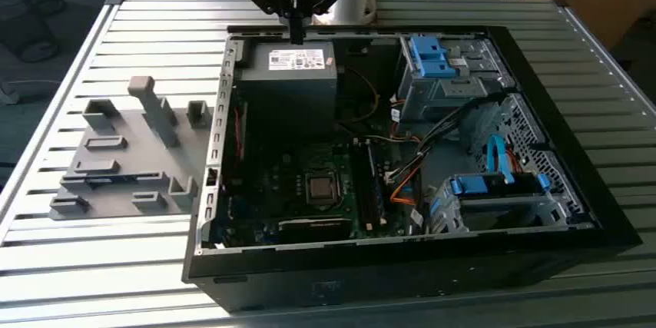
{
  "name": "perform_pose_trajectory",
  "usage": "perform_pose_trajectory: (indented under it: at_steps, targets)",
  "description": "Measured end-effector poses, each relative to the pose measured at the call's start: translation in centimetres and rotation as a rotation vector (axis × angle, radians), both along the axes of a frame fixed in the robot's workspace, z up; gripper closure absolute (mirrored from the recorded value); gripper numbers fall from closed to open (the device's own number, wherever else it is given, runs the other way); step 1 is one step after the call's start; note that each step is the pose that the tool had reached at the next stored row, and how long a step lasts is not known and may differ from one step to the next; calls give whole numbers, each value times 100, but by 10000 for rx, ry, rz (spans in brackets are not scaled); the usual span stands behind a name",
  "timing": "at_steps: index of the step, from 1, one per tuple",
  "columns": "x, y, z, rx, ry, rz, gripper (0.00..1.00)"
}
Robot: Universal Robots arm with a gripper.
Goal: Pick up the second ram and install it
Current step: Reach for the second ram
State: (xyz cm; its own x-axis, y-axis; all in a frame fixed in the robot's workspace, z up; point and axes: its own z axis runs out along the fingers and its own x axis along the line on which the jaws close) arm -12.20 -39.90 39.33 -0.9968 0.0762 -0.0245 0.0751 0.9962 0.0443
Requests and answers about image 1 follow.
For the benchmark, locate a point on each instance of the blue RAM stick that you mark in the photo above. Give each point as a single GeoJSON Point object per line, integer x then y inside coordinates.
{"type": "Point", "coordinates": [109, 179]}

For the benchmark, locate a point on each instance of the black RAM slot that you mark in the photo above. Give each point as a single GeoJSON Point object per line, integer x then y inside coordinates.
{"type": "Point", "coordinates": [362, 189]}

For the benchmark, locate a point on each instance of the blue plastic drive carrier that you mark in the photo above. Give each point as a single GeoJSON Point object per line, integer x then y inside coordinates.
{"type": "Point", "coordinates": [430, 57]}

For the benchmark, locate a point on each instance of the grey power supply unit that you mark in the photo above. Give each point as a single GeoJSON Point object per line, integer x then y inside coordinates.
{"type": "Point", "coordinates": [286, 93]}

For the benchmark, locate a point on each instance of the grey metal drive cage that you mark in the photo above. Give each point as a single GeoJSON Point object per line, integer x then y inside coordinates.
{"type": "Point", "coordinates": [450, 91]}

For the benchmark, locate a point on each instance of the black mesh wastebasket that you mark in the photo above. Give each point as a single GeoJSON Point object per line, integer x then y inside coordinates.
{"type": "Point", "coordinates": [36, 36]}

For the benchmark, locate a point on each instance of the grey plastic parts rack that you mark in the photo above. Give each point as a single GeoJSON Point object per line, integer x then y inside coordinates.
{"type": "Point", "coordinates": [133, 140]}

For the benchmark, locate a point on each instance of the silver CPU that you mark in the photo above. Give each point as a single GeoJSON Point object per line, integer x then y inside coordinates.
{"type": "Point", "coordinates": [322, 187]}

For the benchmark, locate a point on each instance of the green motherboard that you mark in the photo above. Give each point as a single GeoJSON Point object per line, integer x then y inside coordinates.
{"type": "Point", "coordinates": [276, 189]}

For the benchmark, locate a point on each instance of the white floor object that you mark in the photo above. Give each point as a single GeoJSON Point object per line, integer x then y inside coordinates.
{"type": "Point", "coordinates": [6, 93]}

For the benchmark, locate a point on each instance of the hard disk in blue carrier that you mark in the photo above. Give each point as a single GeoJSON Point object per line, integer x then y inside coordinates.
{"type": "Point", "coordinates": [476, 186]}

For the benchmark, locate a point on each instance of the black graphics card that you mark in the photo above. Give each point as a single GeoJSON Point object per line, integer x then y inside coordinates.
{"type": "Point", "coordinates": [312, 230]}

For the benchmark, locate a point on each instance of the grey metal disk bay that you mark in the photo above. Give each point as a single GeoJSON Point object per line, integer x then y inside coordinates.
{"type": "Point", "coordinates": [512, 203]}

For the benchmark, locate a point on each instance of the black open PC case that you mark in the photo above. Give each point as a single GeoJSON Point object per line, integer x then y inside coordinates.
{"type": "Point", "coordinates": [358, 278]}

